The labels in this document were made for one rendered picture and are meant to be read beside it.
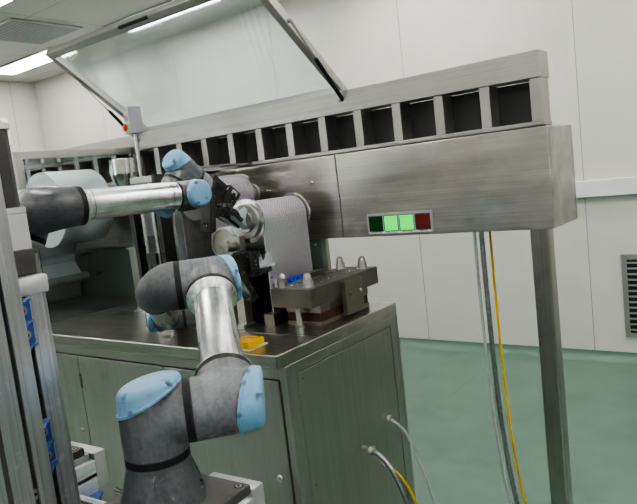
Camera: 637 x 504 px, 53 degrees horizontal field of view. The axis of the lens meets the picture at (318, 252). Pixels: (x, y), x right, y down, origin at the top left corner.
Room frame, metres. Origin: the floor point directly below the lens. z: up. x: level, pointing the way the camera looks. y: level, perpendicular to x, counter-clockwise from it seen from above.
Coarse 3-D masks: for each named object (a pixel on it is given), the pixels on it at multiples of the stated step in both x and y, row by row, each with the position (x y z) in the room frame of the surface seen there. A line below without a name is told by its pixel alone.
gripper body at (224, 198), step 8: (216, 176) 2.00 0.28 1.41; (216, 184) 2.00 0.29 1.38; (224, 184) 2.02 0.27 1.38; (216, 192) 2.00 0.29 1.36; (224, 192) 2.02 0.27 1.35; (216, 200) 1.99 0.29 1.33; (224, 200) 1.99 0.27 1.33; (232, 200) 2.03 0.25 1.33; (216, 208) 2.00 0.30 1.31; (224, 208) 1.99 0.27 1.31
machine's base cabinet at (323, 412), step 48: (384, 336) 2.16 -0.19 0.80; (96, 384) 2.28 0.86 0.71; (288, 384) 1.73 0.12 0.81; (336, 384) 1.91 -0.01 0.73; (384, 384) 2.13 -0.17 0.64; (96, 432) 2.31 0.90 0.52; (288, 432) 1.74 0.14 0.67; (336, 432) 1.89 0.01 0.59; (384, 432) 2.11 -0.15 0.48; (288, 480) 1.75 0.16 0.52; (336, 480) 1.87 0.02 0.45; (384, 480) 2.08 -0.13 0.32
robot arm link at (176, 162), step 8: (168, 152) 1.91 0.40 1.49; (176, 152) 1.88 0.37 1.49; (168, 160) 1.88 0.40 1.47; (176, 160) 1.86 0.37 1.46; (184, 160) 1.88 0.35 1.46; (192, 160) 1.92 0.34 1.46; (168, 168) 1.87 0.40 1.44; (176, 168) 1.87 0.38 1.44; (184, 168) 1.88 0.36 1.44; (192, 168) 1.90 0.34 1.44; (200, 168) 1.93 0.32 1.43; (184, 176) 1.88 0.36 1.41; (192, 176) 1.90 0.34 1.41; (200, 176) 1.92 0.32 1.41
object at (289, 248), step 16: (304, 224) 2.27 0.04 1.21; (272, 240) 2.13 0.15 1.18; (288, 240) 2.19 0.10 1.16; (304, 240) 2.26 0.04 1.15; (272, 256) 2.12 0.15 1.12; (288, 256) 2.19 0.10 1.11; (304, 256) 2.26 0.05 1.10; (272, 272) 2.11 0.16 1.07; (288, 272) 2.18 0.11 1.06; (304, 272) 2.25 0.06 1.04
